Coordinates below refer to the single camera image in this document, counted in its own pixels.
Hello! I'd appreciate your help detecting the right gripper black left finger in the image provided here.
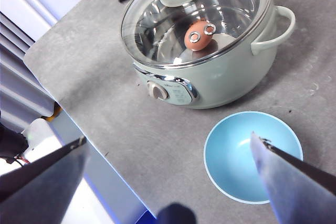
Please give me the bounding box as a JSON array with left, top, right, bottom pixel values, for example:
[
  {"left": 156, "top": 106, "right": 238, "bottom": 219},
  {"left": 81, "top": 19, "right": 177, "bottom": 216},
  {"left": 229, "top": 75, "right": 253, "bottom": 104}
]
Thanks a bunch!
[{"left": 0, "top": 136, "right": 88, "bottom": 224}]

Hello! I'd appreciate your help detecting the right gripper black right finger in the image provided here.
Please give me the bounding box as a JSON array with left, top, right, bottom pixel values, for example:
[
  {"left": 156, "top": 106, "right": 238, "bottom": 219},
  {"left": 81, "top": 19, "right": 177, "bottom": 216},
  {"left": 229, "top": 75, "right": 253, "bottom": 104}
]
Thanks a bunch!
[{"left": 250, "top": 131, "right": 336, "bottom": 224}]

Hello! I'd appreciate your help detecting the brown egg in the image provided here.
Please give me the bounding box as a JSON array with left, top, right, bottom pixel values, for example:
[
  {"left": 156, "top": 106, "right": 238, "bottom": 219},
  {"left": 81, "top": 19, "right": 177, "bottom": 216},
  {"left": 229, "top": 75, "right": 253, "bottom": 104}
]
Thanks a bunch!
[{"left": 184, "top": 20, "right": 212, "bottom": 51}]

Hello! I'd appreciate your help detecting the glass lid with green knob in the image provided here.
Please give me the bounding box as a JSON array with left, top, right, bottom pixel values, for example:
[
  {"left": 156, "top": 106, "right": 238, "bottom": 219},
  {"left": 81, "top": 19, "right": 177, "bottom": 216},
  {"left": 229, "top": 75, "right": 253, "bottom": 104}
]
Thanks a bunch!
[{"left": 120, "top": 0, "right": 272, "bottom": 69}]

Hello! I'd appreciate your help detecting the pale green electric steamer pot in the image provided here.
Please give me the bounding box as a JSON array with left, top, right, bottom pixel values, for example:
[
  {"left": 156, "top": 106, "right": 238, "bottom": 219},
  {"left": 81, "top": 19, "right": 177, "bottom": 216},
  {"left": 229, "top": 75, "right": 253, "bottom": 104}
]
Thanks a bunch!
[{"left": 120, "top": 0, "right": 297, "bottom": 110}]

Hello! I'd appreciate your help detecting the white box with green light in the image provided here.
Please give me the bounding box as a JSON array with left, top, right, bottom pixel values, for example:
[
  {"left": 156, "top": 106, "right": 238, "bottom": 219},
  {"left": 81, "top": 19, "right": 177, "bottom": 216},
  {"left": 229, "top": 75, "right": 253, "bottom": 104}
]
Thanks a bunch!
[{"left": 22, "top": 118, "right": 65, "bottom": 162}]

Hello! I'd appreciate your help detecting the blue bowl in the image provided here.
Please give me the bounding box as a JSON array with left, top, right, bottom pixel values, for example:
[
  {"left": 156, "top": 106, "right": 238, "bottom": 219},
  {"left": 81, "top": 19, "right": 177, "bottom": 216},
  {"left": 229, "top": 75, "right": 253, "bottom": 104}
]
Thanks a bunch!
[{"left": 203, "top": 111, "right": 304, "bottom": 205}]

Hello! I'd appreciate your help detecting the white slatted frame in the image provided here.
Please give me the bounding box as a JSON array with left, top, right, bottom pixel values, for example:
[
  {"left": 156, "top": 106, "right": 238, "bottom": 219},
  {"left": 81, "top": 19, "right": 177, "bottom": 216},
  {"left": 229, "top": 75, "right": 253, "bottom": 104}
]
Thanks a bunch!
[{"left": 0, "top": 0, "right": 64, "bottom": 130}]

